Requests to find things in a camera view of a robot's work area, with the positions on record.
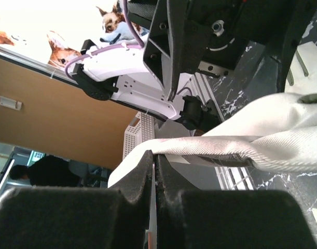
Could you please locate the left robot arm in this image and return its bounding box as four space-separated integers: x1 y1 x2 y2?
65 1 317 132

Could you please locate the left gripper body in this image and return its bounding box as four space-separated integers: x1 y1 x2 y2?
127 1 317 101

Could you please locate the person in background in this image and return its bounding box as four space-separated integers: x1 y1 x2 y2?
9 155 81 187

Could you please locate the white perforated basket outside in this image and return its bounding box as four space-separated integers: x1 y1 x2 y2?
122 112 155 159

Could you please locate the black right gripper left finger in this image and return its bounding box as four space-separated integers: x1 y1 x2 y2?
0 151 154 248

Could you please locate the white glove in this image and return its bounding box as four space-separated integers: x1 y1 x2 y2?
108 93 317 186
285 42 317 95

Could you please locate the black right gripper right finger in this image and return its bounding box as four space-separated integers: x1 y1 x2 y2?
155 155 317 248

